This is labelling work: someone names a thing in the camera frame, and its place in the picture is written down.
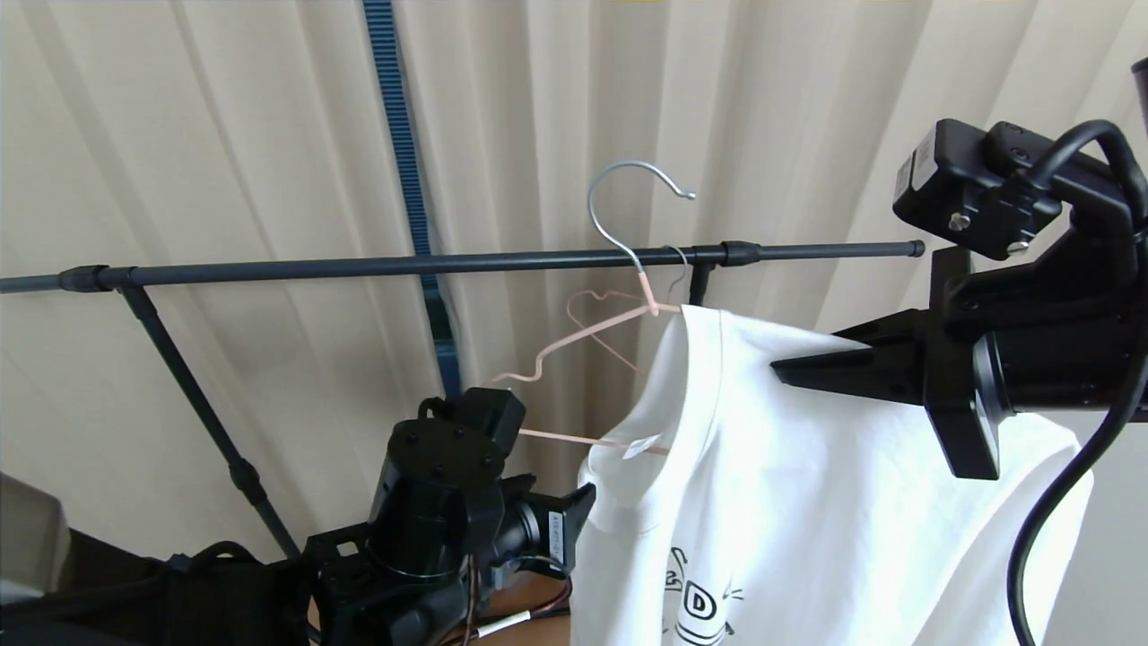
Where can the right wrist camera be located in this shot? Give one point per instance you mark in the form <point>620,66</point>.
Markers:
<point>969,193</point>

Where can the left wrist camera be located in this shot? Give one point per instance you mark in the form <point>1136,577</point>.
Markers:
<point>484,417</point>

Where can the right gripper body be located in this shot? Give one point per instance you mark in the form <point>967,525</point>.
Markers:
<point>1058,368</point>

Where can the black clothes rack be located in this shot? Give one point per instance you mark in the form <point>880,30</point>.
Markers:
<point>359,266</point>

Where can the beige curtain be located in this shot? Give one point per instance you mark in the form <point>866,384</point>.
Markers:
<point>179,135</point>
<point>762,135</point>

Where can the pink clothes hanger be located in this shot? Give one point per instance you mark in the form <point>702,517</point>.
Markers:
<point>623,360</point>
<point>648,292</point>

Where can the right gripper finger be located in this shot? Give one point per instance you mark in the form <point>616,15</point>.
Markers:
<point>897,339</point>
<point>879,377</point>

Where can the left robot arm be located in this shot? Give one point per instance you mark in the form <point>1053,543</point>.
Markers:
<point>430,502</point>

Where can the window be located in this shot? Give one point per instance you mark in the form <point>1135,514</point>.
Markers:
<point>397,135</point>

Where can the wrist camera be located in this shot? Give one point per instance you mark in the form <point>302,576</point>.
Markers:
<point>484,417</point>
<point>969,193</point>

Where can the white printed t-shirt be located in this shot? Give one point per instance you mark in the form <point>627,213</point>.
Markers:
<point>807,520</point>

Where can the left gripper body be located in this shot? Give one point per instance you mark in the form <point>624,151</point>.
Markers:
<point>529,538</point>

